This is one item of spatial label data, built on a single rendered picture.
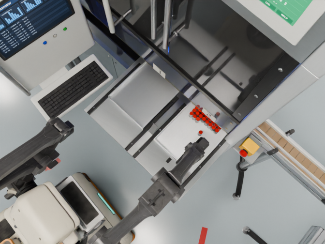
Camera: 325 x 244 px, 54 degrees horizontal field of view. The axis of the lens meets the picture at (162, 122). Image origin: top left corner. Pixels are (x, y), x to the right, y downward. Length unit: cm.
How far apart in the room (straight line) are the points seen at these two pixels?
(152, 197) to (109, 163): 159
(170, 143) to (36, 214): 78
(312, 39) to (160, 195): 61
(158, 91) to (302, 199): 154
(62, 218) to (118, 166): 139
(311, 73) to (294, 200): 195
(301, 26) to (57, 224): 97
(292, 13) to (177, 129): 107
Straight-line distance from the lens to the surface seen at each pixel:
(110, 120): 173
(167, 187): 104
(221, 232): 259
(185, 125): 171
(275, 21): 82
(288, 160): 176
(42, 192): 126
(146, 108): 173
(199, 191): 256
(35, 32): 161
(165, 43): 121
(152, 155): 167
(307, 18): 76
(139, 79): 179
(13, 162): 112
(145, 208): 102
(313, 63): 86
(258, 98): 115
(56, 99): 189
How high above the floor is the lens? 253
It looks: 75 degrees down
